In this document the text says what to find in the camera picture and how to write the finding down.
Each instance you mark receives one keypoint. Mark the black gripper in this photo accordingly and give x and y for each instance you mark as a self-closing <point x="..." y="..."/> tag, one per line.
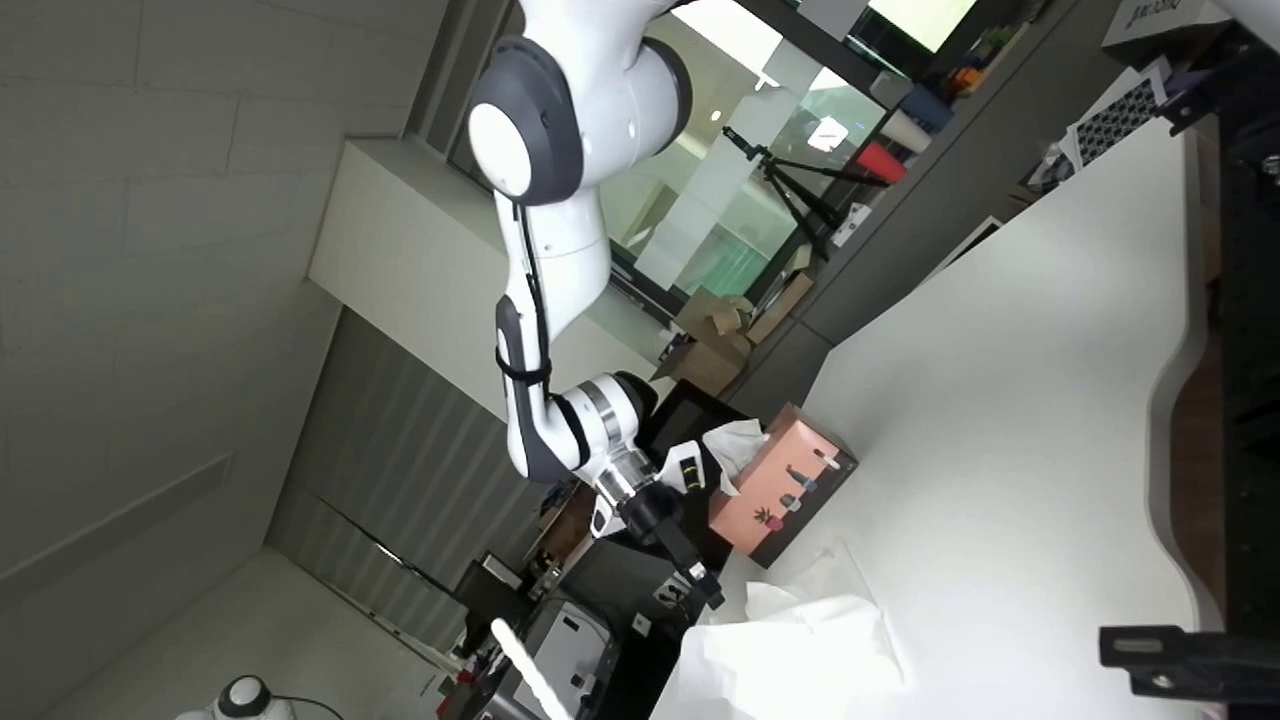
<point x="654" y="505"/>

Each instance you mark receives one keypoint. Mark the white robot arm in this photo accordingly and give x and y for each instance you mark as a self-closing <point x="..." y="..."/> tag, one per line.
<point x="562" y="175"/>

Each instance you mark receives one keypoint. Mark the pink tissue box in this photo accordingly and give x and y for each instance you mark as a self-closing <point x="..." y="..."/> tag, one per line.
<point x="786" y="485"/>

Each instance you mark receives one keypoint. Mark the brown cardboard box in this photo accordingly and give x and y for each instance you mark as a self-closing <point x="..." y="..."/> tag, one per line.
<point x="717" y="348"/>

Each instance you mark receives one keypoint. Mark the white perforated box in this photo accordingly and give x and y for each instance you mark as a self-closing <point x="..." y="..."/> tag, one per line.
<point x="1113" y="114"/>

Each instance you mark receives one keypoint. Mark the grey machine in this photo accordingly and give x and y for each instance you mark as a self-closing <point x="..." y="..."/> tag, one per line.
<point x="576" y="656"/>

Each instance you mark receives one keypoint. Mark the black monitor screen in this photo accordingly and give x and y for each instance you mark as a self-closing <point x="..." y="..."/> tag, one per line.
<point x="672" y="419"/>

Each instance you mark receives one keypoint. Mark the white bar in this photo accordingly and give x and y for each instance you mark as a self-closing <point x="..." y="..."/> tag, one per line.
<point x="529" y="675"/>

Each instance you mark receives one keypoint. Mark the black tripod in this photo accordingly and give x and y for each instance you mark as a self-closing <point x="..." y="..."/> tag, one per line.
<point x="799" y="187"/>

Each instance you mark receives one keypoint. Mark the red container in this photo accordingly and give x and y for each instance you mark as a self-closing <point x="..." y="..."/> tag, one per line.
<point x="881" y="161"/>

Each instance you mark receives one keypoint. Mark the white round lamp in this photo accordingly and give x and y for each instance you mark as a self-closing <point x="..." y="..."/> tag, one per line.
<point x="244" y="693"/>

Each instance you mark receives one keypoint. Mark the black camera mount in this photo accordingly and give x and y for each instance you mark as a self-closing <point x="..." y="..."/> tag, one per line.
<point x="1185" y="661"/>

